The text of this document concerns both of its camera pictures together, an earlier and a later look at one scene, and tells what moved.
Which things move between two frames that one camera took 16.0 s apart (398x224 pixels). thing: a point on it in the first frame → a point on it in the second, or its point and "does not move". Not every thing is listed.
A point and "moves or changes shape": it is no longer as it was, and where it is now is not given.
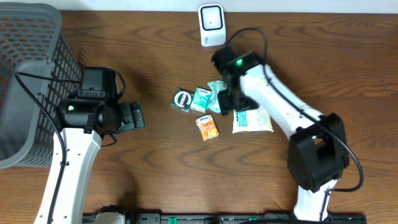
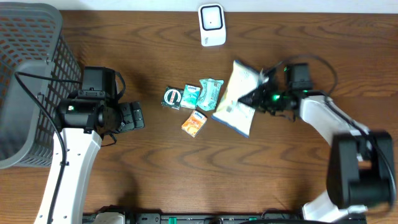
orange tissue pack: (207, 127) → (194, 123)
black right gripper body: (231, 98) → (276, 98)
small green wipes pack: (201, 99) → (190, 96)
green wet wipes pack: (216, 86) moves or changes shape
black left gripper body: (126, 115) does not move
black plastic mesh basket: (39, 69) does not move
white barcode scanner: (212, 22) does not move
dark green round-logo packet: (181, 99) → (171, 98)
